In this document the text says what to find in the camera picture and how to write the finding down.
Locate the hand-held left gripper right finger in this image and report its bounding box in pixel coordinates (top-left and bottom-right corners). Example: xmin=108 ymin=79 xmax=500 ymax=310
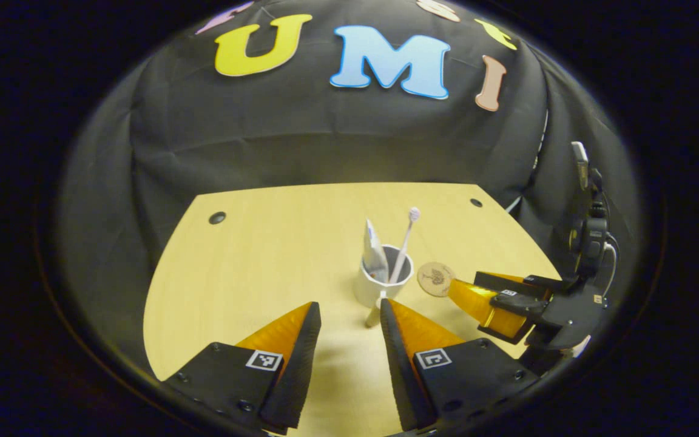
xmin=379 ymin=297 xmax=540 ymax=433

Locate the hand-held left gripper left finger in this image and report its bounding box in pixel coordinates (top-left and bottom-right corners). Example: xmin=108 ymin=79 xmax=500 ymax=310
xmin=163 ymin=301 xmax=322 ymax=434

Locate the white cup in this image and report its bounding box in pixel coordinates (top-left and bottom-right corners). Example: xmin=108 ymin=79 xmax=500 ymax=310
xmin=353 ymin=245 xmax=415 ymax=328

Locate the round wooden coaster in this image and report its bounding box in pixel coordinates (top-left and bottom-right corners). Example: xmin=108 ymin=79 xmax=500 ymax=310
xmin=417 ymin=262 xmax=454 ymax=298

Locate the white toothpaste tube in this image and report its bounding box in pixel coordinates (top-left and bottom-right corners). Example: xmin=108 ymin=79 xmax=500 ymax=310
xmin=362 ymin=218 xmax=390 ymax=285

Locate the white toothbrush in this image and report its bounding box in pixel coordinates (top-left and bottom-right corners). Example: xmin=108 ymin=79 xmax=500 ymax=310
xmin=389 ymin=207 xmax=421 ymax=285

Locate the wooden desktop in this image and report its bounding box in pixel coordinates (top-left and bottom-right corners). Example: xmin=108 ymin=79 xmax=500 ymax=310
xmin=143 ymin=182 xmax=562 ymax=437

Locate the black backdrop cloth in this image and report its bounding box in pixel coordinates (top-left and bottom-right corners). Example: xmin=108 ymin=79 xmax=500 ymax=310
xmin=58 ymin=0 xmax=641 ymax=365

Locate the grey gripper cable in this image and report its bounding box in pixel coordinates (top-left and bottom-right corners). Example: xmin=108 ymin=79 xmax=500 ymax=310
xmin=604 ymin=234 xmax=622 ymax=298

